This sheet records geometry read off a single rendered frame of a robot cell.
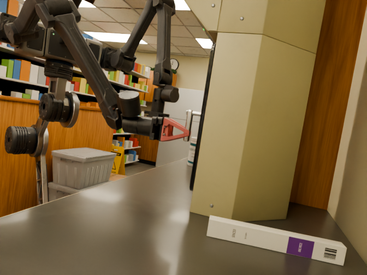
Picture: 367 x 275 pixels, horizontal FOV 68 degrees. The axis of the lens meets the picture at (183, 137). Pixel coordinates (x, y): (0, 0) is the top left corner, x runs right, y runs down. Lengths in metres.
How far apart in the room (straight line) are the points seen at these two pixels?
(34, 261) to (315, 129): 0.91
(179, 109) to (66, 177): 3.46
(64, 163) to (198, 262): 2.54
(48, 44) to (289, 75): 1.15
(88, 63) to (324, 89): 0.79
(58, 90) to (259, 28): 1.11
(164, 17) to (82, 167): 1.87
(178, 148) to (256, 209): 5.16
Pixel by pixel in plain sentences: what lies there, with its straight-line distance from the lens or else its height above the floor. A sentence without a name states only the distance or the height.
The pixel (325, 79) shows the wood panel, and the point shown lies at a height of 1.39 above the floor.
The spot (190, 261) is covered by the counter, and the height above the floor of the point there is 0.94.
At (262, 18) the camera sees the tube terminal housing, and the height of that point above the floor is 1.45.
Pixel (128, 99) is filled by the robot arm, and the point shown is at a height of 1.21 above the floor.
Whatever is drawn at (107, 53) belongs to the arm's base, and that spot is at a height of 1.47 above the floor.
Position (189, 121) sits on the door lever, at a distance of 0.77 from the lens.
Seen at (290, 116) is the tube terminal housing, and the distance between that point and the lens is 0.79.
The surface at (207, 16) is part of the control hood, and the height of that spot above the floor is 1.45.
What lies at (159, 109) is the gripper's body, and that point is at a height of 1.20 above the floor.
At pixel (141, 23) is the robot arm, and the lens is 1.49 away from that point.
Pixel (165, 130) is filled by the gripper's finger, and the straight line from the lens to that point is 0.78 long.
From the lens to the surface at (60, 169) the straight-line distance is 3.02.
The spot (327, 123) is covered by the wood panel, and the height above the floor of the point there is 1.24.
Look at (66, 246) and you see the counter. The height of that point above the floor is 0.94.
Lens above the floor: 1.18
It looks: 4 degrees down
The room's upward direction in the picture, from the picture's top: 9 degrees clockwise
